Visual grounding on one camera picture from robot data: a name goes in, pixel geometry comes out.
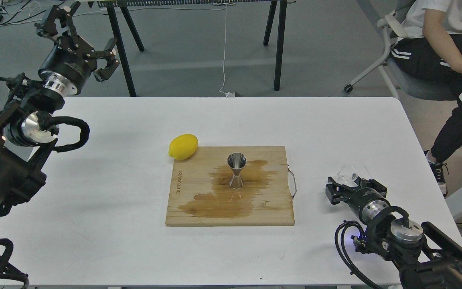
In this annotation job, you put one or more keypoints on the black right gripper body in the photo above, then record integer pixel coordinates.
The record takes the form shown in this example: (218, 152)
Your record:
(367, 203)

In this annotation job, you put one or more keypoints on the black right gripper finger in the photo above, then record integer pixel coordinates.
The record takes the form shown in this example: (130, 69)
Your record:
(337, 192)
(372, 184)

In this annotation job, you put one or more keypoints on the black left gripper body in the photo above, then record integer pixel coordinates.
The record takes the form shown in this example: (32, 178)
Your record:
(65, 72)

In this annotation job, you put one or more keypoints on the clear glass measuring cup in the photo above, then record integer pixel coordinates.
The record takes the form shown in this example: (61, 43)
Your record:
(347, 175)

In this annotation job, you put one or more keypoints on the steel double jigger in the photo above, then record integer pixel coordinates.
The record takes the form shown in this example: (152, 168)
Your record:
(236, 161)

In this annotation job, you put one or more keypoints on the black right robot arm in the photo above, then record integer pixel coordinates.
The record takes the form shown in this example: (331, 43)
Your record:
(425, 257)

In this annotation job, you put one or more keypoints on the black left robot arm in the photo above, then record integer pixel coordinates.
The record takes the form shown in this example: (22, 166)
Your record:
(28, 130)

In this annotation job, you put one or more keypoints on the white office chair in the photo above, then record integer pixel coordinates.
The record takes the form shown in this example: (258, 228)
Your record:
(394, 77)

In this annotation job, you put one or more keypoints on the yellow lemon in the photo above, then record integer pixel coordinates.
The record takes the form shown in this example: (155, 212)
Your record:
(183, 146)

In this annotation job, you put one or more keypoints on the wooden cutting board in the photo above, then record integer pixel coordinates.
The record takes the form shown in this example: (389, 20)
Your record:
(200, 193)

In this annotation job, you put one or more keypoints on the seated person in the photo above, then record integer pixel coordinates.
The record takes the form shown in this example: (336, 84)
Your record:
(432, 50)

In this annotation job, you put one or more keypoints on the black leg background table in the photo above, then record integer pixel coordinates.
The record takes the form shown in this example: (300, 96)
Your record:
(195, 50)

